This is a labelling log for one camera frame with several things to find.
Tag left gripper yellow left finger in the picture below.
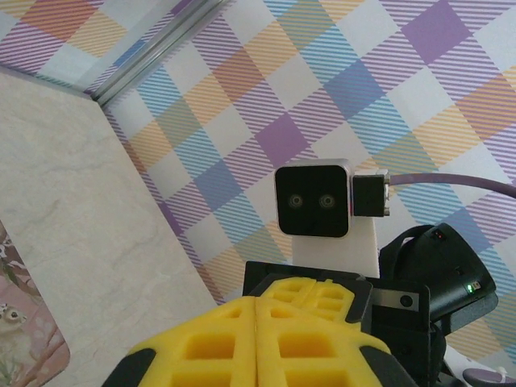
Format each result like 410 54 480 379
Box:
105 297 258 387

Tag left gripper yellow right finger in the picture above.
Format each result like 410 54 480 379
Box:
255 298 418 387

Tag pink illustrated tin box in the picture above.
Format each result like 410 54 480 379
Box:
0 219 72 387

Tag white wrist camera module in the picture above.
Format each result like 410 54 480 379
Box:
274 158 381 280

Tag aluminium frame post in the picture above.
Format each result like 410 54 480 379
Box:
94 0 239 108

